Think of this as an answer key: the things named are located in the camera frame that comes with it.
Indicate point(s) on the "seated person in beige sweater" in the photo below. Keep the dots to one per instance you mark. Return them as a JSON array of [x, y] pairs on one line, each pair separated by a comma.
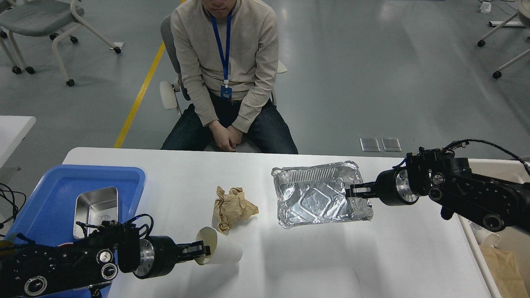
[[228, 51]]

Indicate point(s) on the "crumpled foil in bin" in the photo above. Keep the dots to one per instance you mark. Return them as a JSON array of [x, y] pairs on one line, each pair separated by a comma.
[[474, 226]]

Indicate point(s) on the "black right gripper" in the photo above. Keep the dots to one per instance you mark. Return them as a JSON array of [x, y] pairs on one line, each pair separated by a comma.
[[391, 187]]

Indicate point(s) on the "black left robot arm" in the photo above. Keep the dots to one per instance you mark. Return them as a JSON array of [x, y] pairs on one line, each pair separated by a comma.
[[31, 270]]

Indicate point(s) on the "metal floor plate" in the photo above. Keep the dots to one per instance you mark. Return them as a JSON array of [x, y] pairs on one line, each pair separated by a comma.
[[369, 144], [391, 144]]

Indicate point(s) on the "brown paper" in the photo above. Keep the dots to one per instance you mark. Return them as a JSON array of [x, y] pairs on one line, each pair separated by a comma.
[[505, 272], [231, 207]]

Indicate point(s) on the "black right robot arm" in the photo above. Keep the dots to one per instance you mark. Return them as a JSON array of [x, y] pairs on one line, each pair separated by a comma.
[[489, 202]]

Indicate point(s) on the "stainless steel rectangular tray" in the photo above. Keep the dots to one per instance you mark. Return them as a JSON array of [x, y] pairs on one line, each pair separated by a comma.
[[93, 207]]

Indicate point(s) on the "white power adapter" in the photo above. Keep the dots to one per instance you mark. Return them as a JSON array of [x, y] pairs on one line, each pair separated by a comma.
[[485, 7]]

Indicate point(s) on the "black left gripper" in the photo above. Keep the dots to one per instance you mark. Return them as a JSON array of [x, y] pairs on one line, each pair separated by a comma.
[[159, 254]]

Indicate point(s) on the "beige plastic bin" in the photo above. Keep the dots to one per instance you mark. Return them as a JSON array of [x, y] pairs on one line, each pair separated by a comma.
[[512, 239]]

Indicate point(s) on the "white paper cup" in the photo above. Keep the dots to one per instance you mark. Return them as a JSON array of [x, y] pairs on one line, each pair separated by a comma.
[[224, 250]]

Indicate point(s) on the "white grey rolling chair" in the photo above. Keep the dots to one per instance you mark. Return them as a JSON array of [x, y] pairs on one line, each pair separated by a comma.
[[45, 18]]

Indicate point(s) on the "aluminium foil container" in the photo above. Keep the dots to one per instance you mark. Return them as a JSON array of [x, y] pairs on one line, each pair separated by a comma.
[[319, 194]]

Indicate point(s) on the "white side table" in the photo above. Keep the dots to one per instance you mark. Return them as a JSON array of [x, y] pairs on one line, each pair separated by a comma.
[[13, 130]]

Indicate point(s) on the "right metal floor plate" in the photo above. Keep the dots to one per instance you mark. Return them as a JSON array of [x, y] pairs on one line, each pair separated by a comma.
[[391, 144]]

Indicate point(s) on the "left metal floor plate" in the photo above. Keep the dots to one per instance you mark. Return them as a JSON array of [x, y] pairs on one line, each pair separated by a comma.
[[369, 144]]

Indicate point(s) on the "white cup in bin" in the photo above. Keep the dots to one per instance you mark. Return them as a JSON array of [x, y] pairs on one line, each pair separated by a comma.
[[487, 238]]

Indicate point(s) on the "brown paper in bin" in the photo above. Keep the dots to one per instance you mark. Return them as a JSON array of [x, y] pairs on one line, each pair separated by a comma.
[[505, 272]]

